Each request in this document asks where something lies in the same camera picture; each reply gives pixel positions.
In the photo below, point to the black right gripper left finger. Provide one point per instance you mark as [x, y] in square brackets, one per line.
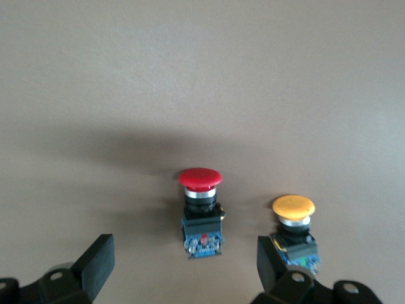
[95, 266]

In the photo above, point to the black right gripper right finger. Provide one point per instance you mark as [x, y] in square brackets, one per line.
[270, 269]

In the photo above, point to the orange mushroom push button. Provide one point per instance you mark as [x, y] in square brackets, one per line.
[292, 207]

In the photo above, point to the red mushroom push button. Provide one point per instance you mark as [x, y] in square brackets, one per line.
[199, 177]

